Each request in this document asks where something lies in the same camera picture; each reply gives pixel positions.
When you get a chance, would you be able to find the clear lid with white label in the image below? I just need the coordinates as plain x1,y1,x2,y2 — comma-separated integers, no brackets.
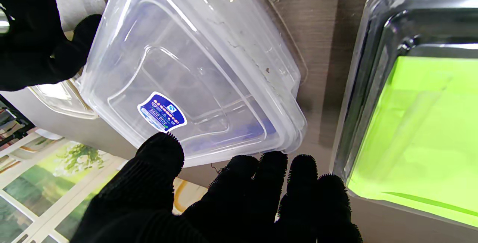
28,78,100,120

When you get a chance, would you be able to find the clear lid with green sheet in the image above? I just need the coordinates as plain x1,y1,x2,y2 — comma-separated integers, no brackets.
330,0,478,229

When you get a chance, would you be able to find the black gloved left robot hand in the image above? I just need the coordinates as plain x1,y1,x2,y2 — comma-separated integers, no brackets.
71,133,363,243

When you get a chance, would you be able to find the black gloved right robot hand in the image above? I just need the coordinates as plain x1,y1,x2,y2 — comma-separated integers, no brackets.
0,0,102,91

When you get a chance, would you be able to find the clear container with blue clips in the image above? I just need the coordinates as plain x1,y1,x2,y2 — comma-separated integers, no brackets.
179,60,308,161

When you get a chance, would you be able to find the clear lid with blue sticker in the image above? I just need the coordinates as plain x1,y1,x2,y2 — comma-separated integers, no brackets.
77,0,307,167

